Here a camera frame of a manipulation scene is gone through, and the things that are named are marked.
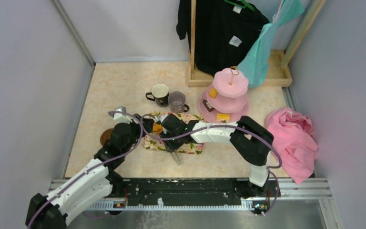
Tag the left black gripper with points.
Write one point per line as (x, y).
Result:
(147, 124)

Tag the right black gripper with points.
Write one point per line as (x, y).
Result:
(172, 146)

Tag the chocolate triangle cake slice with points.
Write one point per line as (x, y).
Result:
(208, 107)

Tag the yellow layered cake slice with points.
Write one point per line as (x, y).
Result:
(223, 117)

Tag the yellow rectangular biscuit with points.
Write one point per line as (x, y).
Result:
(213, 93)

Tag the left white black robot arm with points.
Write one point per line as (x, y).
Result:
(57, 209)

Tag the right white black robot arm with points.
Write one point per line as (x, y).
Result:
(252, 141)

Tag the orange fish-shaped cake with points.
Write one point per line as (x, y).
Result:
(157, 128)

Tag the floral rectangular tray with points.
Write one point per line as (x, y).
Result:
(149, 143)

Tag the black mug white inside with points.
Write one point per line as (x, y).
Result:
(159, 95)

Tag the brown round coaster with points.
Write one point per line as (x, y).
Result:
(105, 136)

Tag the pink three-tier cake stand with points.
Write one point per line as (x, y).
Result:
(232, 98)

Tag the teal garment hanging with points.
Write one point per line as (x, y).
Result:
(254, 66)

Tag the black t-shirt on hanger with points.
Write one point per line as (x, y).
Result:
(224, 34)

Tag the wooden clothes rack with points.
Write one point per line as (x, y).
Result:
(278, 73)

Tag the pink crumpled towel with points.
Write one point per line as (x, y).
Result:
(294, 141)

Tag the green clothes hanger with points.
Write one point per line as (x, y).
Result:
(242, 4)

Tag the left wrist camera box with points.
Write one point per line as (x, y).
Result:
(119, 115)

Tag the grey mug black handle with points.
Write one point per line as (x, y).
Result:
(177, 102)

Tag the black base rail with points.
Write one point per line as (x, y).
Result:
(209, 194)

